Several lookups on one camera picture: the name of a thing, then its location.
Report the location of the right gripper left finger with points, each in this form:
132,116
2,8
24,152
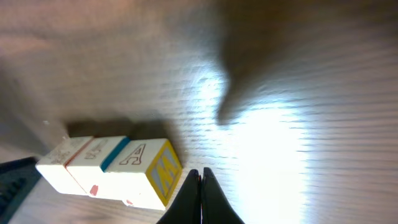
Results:
186,207

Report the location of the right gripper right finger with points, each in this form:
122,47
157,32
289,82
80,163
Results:
215,206

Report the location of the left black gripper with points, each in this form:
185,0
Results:
18,178

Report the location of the yellow edged airplane block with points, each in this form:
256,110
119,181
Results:
143,175

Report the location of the blue edged pencil block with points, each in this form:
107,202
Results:
88,168

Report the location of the plain white wooden block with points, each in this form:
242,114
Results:
53,166

